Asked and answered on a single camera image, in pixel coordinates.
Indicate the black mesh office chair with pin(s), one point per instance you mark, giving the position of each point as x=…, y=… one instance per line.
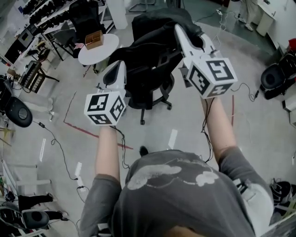
x=85, y=20

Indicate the black oval stool seat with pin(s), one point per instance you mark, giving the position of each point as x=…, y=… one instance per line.
x=35, y=218
x=19, y=113
x=271, y=77

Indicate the wooden frame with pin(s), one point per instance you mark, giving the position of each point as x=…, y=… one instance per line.
x=5, y=135

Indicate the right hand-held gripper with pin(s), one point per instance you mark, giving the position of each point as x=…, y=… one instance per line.
x=210, y=74

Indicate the person's grey printed t-shirt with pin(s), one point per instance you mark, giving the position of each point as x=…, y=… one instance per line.
x=175, y=199

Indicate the red floor tape strip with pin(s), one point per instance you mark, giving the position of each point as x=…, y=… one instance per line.
x=232, y=111

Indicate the person's right forearm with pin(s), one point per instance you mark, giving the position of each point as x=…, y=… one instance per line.
x=219, y=129

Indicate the round white table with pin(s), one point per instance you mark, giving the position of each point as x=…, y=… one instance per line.
x=101, y=52

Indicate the person's black shoe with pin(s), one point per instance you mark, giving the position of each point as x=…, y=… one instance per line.
x=143, y=151

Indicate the white desk frame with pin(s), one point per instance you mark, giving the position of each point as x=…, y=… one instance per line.
x=25, y=176

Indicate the black backpack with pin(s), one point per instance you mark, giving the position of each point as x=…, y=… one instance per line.
x=281, y=191

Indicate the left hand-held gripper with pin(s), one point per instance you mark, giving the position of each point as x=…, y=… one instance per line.
x=104, y=107

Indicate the white power strip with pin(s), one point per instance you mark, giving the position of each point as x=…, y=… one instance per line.
x=78, y=171

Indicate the black jacket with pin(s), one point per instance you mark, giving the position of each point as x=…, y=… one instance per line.
x=157, y=25

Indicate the white workbench with equipment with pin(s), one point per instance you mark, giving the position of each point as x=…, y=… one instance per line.
x=25, y=46

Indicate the person's left forearm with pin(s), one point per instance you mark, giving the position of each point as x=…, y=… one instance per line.
x=107, y=152

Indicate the angled red floor tape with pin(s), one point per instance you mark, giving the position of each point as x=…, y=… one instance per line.
x=81, y=129

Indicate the grey metal-legged chair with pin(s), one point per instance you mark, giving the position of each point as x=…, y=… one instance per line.
x=62, y=37

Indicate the brown cardboard box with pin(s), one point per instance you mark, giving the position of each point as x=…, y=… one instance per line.
x=93, y=40

